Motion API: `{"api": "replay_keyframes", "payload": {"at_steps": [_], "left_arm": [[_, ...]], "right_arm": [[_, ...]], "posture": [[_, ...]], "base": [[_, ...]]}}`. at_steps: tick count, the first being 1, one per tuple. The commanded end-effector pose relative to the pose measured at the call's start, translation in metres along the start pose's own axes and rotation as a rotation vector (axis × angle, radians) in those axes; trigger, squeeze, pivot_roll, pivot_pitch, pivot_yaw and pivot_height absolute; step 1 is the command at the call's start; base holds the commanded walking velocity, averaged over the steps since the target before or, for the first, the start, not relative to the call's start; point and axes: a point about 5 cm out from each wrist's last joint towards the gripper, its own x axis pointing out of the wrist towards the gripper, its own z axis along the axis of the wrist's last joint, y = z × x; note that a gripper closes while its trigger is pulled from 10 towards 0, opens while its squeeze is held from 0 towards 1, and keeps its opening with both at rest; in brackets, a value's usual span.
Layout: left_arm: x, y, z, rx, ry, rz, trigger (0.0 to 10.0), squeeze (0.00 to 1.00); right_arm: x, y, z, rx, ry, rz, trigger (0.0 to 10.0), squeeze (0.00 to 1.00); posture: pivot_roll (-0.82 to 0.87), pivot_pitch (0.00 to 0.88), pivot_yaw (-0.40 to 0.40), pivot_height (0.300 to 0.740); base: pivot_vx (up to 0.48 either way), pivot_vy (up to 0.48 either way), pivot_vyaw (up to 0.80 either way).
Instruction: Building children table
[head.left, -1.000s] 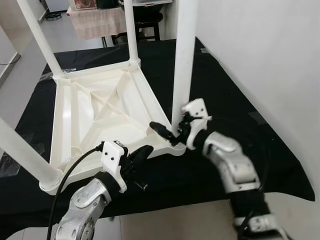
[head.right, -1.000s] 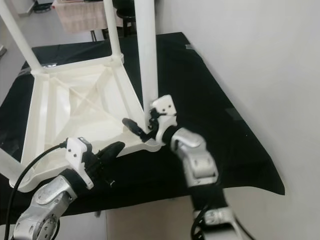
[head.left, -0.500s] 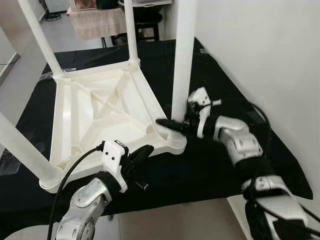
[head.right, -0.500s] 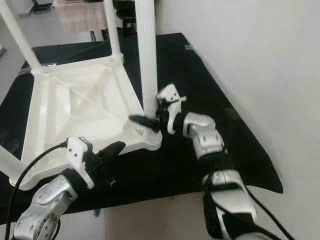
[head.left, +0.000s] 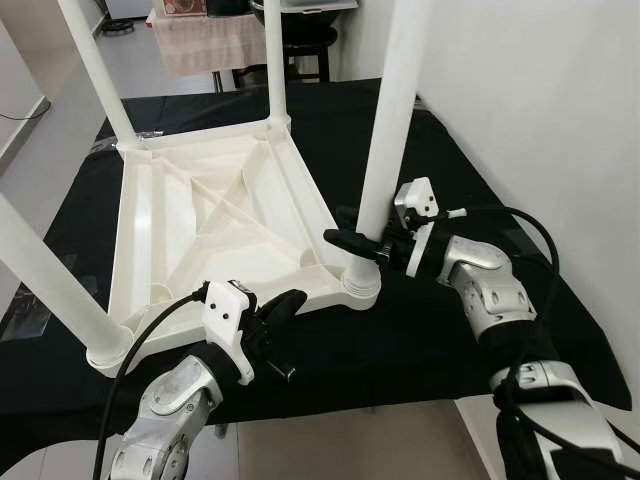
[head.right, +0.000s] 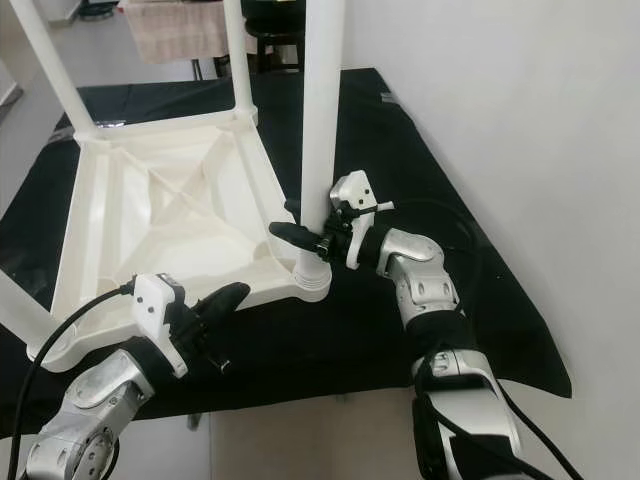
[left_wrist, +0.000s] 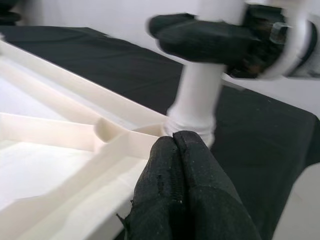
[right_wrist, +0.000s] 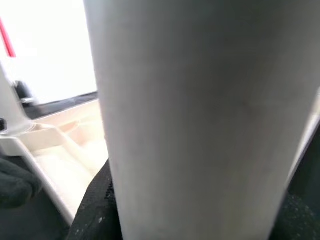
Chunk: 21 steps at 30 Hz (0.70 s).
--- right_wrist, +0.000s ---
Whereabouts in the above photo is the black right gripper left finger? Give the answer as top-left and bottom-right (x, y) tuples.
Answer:
(67, 159), (123, 240)

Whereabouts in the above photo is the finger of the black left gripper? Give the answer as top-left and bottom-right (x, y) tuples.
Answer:
(0, 156), (42, 208)

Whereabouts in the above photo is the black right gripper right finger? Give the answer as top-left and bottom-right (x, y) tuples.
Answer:
(271, 189), (320, 240)

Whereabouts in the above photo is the white plastic table top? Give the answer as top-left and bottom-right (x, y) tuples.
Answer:
(0, 98), (112, 226)

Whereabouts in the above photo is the white threaded plastic table leg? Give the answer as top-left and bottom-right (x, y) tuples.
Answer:
(0, 61), (35, 135)
(83, 0), (320, 240)

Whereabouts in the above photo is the red white pole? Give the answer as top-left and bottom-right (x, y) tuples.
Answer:
(0, 17), (16, 59)

